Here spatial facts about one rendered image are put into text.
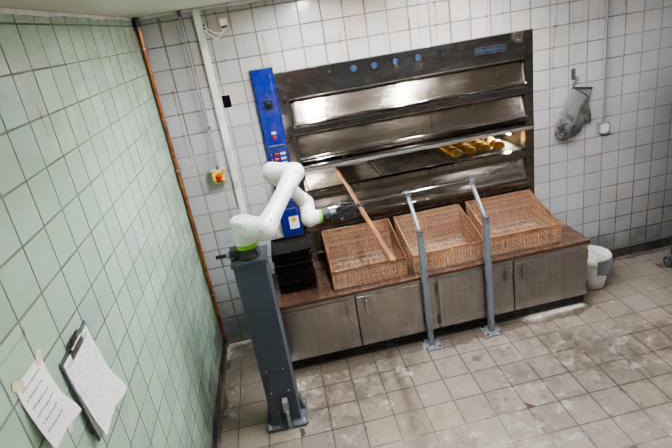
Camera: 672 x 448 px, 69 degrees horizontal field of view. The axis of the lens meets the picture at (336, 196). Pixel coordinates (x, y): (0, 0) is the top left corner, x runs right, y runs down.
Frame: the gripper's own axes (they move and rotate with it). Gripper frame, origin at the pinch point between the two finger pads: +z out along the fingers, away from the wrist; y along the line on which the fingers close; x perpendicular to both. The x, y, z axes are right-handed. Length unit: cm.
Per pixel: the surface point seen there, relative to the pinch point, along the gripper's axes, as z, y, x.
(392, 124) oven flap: 43, -39, -55
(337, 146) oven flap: -2, -31, -53
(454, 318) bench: 59, 104, 1
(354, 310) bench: -15, 77, 1
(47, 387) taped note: -122, -39, 177
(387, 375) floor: -2, 119, 25
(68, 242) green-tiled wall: -123, -64, 134
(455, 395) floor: 35, 119, 58
